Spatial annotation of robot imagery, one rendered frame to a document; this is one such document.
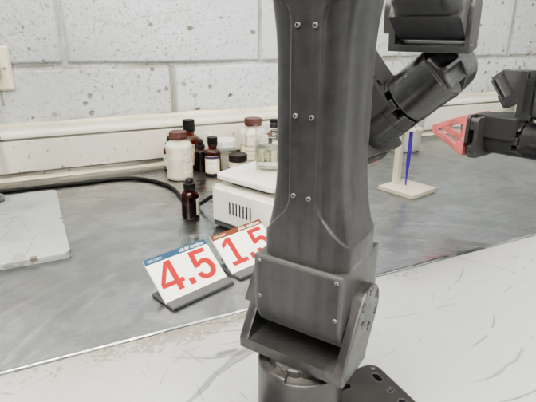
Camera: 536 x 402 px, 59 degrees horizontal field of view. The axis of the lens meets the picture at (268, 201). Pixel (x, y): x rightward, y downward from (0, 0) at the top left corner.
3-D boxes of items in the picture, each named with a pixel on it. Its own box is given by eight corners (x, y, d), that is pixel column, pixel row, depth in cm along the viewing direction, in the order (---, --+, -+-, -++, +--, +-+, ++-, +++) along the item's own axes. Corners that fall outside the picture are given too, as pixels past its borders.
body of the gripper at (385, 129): (320, 120, 53) (368, 79, 48) (364, 109, 61) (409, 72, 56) (351, 168, 53) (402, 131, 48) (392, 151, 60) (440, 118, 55)
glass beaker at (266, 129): (253, 175, 74) (253, 124, 71) (254, 167, 79) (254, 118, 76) (292, 176, 74) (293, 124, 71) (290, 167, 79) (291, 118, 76)
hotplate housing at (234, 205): (361, 233, 74) (365, 184, 71) (314, 262, 65) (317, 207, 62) (254, 201, 87) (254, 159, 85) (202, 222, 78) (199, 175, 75)
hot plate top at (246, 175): (321, 175, 76) (321, 170, 75) (273, 194, 67) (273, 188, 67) (262, 163, 83) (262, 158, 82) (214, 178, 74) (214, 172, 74)
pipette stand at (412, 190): (436, 191, 94) (445, 127, 89) (411, 199, 89) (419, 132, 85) (402, 182, 99) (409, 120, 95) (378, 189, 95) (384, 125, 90)
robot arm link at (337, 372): (273, 245, 38) (230, 273, 33) (380, 275, 33) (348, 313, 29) (273, 313, 40) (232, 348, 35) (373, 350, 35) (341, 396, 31)
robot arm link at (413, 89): (396, 77, 55) (444, 37, 51) (425, 116, 55) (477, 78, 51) (373, 91, 50) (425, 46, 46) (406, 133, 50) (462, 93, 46)
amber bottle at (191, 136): (189, 163, 112) (187, 116, 108) (204, 166, 109) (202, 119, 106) (176, 167, 108) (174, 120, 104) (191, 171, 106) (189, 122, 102)
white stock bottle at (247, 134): (242, 159, 115) (242, 115, 111) (266, 161, 114) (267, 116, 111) (238, 167, 109) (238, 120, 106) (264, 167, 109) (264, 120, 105)
